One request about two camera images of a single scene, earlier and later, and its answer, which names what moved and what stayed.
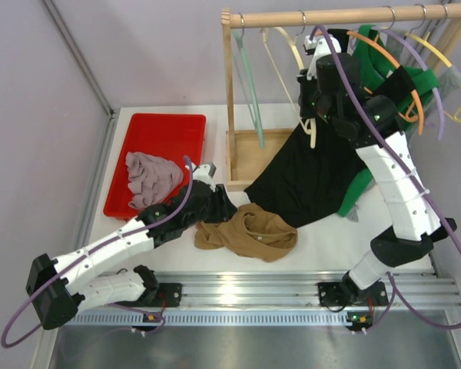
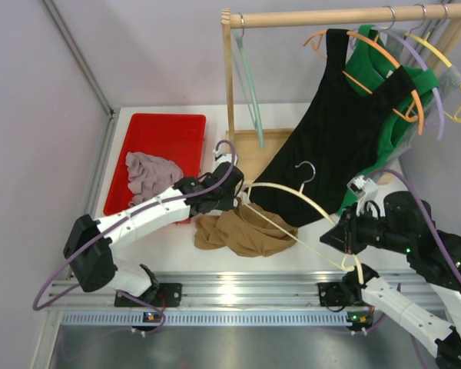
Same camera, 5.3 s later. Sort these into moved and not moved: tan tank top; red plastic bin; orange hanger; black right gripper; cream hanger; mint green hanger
Moved: cream hanger; black right gripper
Not moved: orange hanger; tan tank top; red plastic bin; mint green hanger
